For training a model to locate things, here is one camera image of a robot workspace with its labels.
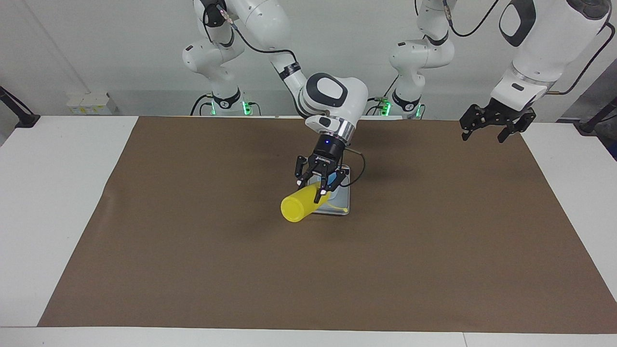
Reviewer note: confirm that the yellow squeeze bottle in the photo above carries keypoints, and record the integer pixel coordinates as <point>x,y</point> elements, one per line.
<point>299,207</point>

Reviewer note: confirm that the black clamp stand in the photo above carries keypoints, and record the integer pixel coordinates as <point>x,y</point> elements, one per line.
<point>590,126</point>
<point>26,119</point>

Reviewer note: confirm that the white wall socket box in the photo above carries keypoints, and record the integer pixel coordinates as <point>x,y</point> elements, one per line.
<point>89,103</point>

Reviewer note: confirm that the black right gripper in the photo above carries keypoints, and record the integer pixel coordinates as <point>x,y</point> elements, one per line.
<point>328,154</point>

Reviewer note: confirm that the silver digital kitchen scale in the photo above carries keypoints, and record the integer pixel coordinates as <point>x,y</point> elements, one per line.
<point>343,197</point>

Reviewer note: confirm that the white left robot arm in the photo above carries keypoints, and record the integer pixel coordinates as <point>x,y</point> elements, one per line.
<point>544,43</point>

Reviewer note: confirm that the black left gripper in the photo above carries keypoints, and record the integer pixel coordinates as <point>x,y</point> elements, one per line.
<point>501,113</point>

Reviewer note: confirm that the brown table mat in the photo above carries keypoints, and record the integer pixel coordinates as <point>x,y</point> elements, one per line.
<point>289,270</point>

